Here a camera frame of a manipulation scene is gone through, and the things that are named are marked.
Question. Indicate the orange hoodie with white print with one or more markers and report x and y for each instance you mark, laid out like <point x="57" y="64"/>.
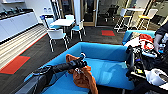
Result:
<point x="85" y="78"/>

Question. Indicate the white high table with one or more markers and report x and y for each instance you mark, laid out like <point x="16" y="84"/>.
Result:
<point x="140" y="9"/>

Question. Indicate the glass door with red light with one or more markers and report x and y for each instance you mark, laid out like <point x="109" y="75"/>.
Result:
<point x="66" y="6"/>

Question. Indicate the person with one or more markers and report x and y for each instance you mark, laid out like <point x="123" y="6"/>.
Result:
<point x="162" y="33"/>

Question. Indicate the yellow bar stool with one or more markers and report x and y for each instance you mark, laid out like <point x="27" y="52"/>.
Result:
<point x="146" y="16"/>

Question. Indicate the white bar stool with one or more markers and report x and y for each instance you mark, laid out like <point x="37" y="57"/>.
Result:
<point x="122" y="13"/>

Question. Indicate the black office chair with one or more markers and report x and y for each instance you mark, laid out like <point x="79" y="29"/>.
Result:
<point x="111" y="12"/>

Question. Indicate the white cloth item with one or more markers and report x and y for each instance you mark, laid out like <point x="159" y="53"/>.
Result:
<point x="133" y="42"/>

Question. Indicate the small white wall sign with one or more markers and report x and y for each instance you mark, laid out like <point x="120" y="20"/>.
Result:
<point x="46" y="10"/>

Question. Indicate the small blue sofa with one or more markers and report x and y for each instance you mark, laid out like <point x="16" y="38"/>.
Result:
<point x="131" y="34"/>

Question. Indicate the white chair with blue seat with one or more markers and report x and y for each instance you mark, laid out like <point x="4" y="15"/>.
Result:
<point x="78" y="28"/>

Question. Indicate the white kitchen counter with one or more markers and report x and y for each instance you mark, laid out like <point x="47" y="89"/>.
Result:
<point x="16" y="25"/>

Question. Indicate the white upper kitchen cabinets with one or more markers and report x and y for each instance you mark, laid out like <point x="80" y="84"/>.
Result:
<point x="11" y="1"/>

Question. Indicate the wooden-framed glass door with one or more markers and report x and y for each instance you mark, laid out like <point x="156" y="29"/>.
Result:
<point x="89" y="11"/>

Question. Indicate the white rectangular table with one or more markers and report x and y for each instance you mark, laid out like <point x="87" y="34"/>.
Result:
<point x="63" y="22"/>

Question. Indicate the red and white item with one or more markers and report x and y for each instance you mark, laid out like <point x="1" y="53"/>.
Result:
<point x="145" y="40"/>

